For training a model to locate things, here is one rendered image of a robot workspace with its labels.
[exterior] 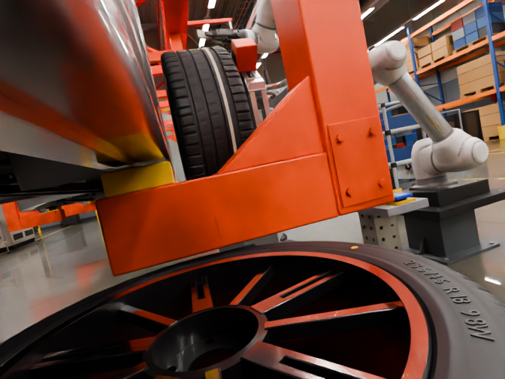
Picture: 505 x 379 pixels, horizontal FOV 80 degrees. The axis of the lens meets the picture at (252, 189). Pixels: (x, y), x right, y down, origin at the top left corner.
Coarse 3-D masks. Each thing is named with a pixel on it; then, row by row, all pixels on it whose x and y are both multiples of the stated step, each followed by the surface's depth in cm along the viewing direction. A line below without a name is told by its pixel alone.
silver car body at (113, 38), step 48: (0, 0) 9; (48, 0) 10; (96, 0) 12; (0, 48) 11; (48, 48) 12; (96, 48) 14; (144, 48) 40; (0, 96) 15; (48, 96) 17; (96, 96) 19; (144, 96) 25; (0, 144) 26; (48, 144) 29; (96, 144) 33; (144, 144) 42
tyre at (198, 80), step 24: (216, 48) 107; (168, 72) 96; (192, 72) 96; (192, 96) 93; (216, 96) 95; (240, 96) 96; (192, 120) 92; (216, 120) 94; (240, 120) 96; (192, 144) 93; (216, 144) 95; (240, 144) 98; (192, 168) 95; (216, 168) 98
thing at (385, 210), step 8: (416, 200) 105; (424, 200) 105; (368, 208) 112; (376, 208) 107; (384, 208) 103; (392, 208) 102; (400, 208) 103; (408, 208) 104; (416, 208) 104; (384, 216) 104; (392, 216) 102
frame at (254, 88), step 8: (240, 72) 107; (248, 72) 112; (256, 72) 107; (248, 80) 103; (256, 80) 103; (248, 88) 102; (256, 88) 103; (264, 88) 103; (248, 96) 104; (264, 96) 103; (256, 104) 103; (264, 104) 103; (256, 112) 103; (264, 112) 105; (256, 120) 103; (256, 128) 103
